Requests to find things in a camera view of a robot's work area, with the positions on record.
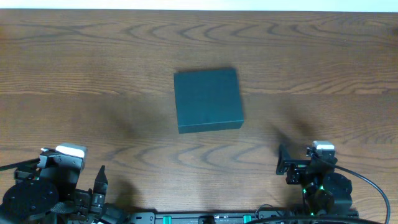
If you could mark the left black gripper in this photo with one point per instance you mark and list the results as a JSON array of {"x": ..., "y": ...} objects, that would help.
[{"x": 88, "y": 196}]

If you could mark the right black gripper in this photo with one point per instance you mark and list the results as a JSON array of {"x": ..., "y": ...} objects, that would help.
[{"x": 291, "y": 165}]

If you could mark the dark green lidded box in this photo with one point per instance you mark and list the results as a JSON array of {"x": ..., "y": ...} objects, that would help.
[{"x": 208, "y": 100}]

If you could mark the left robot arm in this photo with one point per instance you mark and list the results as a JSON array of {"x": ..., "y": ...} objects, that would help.
[{"x": 45, "y": 192}]

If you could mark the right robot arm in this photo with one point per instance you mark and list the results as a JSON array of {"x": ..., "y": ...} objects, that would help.
[{"x": 324, "y": 191}]

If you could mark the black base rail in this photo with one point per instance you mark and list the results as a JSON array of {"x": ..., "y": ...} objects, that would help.
[{"x": 209, "y": 217}]

